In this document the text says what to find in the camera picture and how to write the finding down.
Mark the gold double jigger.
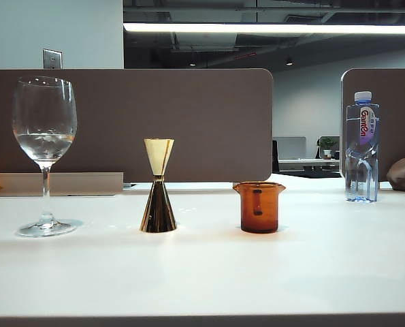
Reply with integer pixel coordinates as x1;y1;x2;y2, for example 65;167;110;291
140;138;178;234

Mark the small amber measuring cup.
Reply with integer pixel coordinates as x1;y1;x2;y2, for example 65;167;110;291
232;181;287;234

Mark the clear wine glass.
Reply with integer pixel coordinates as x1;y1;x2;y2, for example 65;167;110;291
12;75;84;238

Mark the clear plastic water bottle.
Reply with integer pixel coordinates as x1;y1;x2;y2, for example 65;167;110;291
344;90;380;204

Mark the wide brown desk divider panel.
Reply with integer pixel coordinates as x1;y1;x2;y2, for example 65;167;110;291
0;69;274;183

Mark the grey office partition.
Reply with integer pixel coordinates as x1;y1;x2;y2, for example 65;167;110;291
273;136;307;160

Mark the white office desk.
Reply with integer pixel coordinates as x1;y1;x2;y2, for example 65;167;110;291
278;158;341;172

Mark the potted green plant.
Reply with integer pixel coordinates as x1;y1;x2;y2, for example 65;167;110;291
317;136;339;160

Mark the long ceiling light strip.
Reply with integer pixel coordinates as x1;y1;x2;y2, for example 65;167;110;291
123;22;405;35

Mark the brown cloth bag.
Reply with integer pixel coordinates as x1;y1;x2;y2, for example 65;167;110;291
386;157;405;196

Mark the grey wall switch plate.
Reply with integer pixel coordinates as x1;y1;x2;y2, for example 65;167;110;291
42;48;63;70

